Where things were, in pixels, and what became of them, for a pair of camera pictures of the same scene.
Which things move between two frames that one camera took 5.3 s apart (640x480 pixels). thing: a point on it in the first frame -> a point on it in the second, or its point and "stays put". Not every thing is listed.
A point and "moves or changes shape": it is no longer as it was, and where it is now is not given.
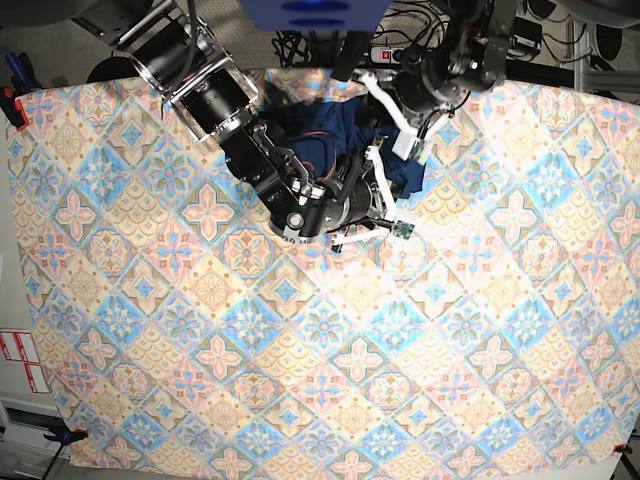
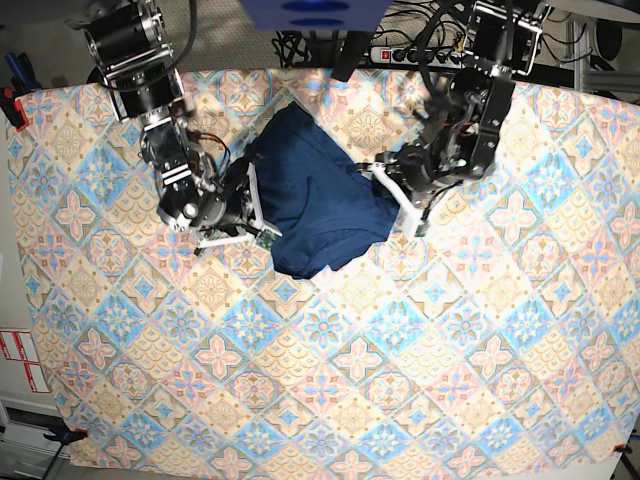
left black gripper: (357, 197) -> (231, 206)
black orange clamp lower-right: (624, 449) stays put
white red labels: (18, 346) stays put
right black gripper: (420, 90) -> (418, 171)
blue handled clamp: (24, 76) stays put
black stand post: (350, 53) stays put
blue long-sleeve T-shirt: (331, 129) moves or changes shape
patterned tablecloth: (179, 334) stays put
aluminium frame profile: (599, 81) stays put
